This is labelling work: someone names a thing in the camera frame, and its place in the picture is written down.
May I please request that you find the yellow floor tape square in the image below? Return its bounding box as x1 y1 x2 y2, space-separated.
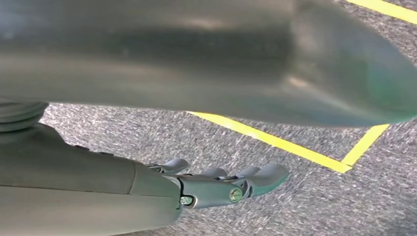
187 0 417 174

